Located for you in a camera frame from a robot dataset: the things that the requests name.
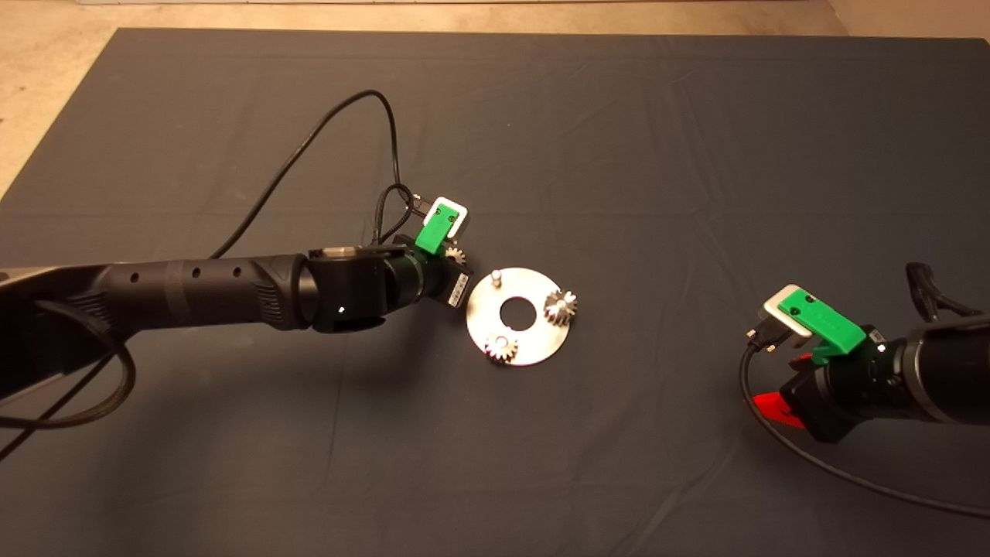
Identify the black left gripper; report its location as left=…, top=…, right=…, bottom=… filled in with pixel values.
left=422, top=252, right=475, bottom=309

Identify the small silver camera box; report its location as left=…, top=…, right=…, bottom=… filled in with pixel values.
left=746, top=284, right=814, bottom=354
left=429, top=196, right=471, bottom=237

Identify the bright green camera mount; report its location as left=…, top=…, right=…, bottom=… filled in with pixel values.
left=414, top=203, right=460, bottom=258
left=777, top=287, right=868, bottom=364

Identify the dark grey table cloth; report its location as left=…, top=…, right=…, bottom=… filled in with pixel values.
left=0, top=27, right=990, bottom=557

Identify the round metal carrier plate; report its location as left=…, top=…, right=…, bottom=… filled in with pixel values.
left=466, top=267, right=572, bottom=367

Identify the black camera cable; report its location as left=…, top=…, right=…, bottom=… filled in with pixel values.
left=0, top=89, right=435, bottom=463
left=738, top=340, right=990, bottom=521

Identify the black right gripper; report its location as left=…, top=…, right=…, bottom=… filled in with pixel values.
left=752, top=334, right=890, bottom=444

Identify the black braided cable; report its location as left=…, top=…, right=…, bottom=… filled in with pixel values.
left=904, top=262, right=985, bottom=323
left=373, top=183, right=416, bottom=245

